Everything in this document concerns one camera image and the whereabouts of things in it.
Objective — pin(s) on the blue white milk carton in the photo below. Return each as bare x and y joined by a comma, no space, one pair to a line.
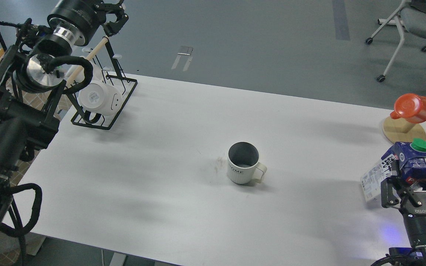
411,161

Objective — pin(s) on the white office chair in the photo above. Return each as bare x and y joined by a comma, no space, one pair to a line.
409,16

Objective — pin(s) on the wooden cup stand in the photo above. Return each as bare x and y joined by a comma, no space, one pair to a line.
399,130

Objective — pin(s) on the black wire cup rack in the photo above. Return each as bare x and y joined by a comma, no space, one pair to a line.
103,55

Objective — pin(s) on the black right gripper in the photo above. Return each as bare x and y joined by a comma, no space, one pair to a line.
411,204

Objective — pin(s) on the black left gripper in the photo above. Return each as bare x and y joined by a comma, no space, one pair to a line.
83,18

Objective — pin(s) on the orange cup on stand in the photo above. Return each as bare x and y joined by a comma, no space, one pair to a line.
410,107

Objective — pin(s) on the white mug dark interior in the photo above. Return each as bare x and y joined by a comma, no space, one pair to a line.
244,165

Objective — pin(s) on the checkered tablecloth side table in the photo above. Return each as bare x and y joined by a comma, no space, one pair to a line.
9,247

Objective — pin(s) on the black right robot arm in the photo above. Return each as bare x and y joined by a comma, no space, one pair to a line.
412,256

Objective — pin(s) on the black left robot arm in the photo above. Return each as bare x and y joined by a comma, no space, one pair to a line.
70,56

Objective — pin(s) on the white smiley mug on rack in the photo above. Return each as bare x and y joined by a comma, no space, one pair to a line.
102,98

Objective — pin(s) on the white mug behind on rack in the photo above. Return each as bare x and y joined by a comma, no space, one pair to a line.
97,73

